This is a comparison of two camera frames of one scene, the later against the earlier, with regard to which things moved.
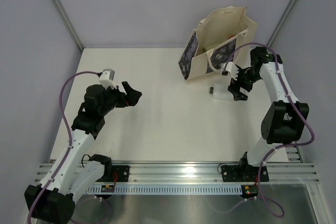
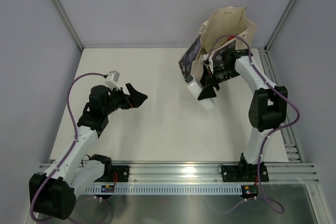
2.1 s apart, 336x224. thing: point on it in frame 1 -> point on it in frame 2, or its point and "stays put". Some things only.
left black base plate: [122, 171] stays put
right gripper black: [235, 89] -> [208, 91]
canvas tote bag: [228, 36] stays put
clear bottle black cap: [220, 91] -> [196, 88]
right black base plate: [243, 173] stays put
